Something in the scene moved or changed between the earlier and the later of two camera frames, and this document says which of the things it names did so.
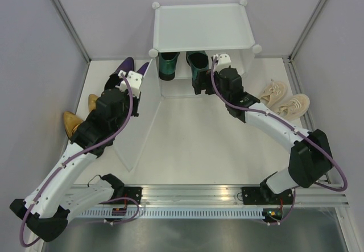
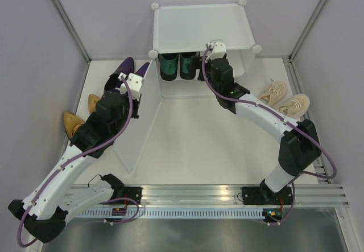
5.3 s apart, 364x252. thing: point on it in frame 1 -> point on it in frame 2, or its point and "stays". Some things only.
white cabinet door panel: x=129 y=144 stays
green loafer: x=167 y=64 stays
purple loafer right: x=142 y=69 stays
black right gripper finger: x=203 y=81 -> x=198 y=64
